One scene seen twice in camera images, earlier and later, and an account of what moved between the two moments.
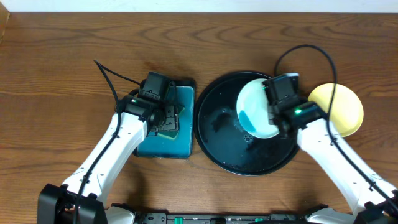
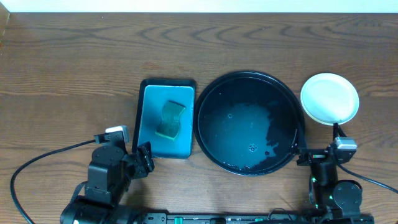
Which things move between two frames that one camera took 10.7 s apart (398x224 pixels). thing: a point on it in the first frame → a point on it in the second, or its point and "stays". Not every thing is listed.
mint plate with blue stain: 253,110 → 328,98
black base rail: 222,218 stays
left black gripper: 170,119 → 137,162
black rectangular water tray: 183,145 stays
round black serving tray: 222,137 stays
